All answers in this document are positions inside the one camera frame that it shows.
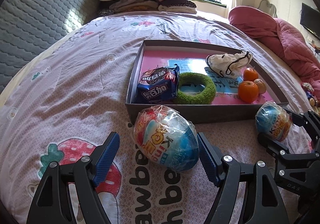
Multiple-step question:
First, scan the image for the blue surprise egg toy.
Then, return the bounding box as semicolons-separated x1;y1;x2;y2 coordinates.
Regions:
255;101;292;142

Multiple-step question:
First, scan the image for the walnut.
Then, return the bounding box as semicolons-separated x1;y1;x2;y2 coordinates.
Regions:
254;79;266;94

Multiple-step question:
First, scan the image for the orange tangerine with stem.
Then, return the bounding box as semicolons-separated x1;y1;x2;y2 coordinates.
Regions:
238;81;259;104

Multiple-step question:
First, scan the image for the green fuzzy ring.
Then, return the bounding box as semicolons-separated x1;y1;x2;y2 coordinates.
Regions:
174;71;217;105

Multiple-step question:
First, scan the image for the white drawstring cloth bag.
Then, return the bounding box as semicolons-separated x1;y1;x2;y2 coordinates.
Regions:
206;52;253;79

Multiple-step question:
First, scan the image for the red blue surprise egg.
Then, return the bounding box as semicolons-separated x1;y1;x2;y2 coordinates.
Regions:
133;105;199;172

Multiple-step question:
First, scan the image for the blue oreo cookie packet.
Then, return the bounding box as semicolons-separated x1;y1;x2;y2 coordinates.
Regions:
135;64;180;104

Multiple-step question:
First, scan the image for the small toy figure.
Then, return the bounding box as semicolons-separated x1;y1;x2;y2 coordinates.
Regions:
301;82;319;107

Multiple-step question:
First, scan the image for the pink chinese workbook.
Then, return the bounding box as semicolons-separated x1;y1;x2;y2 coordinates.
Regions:
132;49;275;105

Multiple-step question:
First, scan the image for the pink quilted blanket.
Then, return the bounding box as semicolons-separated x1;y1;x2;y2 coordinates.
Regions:
228;6;319;94

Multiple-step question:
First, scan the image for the black flat tv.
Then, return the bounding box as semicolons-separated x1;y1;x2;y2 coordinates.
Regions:
300;3;320;40

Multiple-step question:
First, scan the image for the pink strawberry bed sheet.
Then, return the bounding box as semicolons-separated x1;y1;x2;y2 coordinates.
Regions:
1;11;310;223

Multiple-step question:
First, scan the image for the grey quilted headboard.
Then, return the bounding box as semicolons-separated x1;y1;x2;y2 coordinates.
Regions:
0;0;99;89

